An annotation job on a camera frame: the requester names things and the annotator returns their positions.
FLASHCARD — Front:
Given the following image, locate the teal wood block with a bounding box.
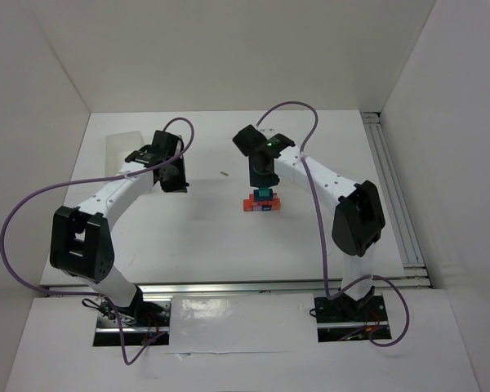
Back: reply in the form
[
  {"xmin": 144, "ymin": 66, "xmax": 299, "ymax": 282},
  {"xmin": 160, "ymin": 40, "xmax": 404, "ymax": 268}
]
[{"xmin": 259, "ymin": 187, "xmax": 271, "ymax": 198}]

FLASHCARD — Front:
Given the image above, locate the white plastic bin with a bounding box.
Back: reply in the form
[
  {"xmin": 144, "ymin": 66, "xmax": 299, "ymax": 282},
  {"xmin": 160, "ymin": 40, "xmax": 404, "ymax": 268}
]
[{"xmin": 105, "ymin": 131, "xmax": 144, "ymax": 176}]

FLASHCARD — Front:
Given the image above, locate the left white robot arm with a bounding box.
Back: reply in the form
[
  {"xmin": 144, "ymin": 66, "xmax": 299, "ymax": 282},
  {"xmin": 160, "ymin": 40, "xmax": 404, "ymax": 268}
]
[{"xmin": 50, "ymin": 131, "xmax": 188, "ymax": 326}]

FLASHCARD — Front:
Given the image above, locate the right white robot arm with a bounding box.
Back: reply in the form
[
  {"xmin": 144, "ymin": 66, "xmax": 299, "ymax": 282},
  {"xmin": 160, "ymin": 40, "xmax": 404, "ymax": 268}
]
[{"xmin": 233, "ymin": 125, "xmax": 385, "ymax": 315}]

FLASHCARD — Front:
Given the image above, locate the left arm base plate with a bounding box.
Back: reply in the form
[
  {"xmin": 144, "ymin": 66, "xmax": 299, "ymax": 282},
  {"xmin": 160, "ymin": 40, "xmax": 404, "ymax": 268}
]
[{"xmin": 82, "ymin": 297, "xmax": 172, "ymax": 347}]

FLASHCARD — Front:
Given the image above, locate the aluminium rail front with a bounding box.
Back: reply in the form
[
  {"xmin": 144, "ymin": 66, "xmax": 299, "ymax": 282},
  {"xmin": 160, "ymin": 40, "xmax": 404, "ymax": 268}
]
[{"xmin": 50, "ymin": 274, "xmax": 432, "ymax": 295}]

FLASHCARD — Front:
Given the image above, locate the aluminium rail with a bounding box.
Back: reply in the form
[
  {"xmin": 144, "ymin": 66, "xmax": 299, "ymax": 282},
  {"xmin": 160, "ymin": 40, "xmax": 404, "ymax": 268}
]
[
  {"xmin": 50, "ymin": 274, "xmax": 432, "ymax": 295},
  {"xmin": 360, "ymin": 112, "xmax": 431, "ymax": 287}
]

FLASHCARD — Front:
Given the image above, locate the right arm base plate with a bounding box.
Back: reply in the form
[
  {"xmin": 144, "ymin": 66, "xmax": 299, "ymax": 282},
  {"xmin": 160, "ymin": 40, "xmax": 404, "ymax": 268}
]
[{"xmin": 309, "ymin": 295, "xmax": 392, "ymax": 343}]

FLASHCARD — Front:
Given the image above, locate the aluminium rail right side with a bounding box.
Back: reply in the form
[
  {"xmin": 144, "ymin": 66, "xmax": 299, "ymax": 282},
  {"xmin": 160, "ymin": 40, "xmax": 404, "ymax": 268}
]
[{"xmin": 360, "ymin": 112, "xmax": 431, "ymax": 287}]

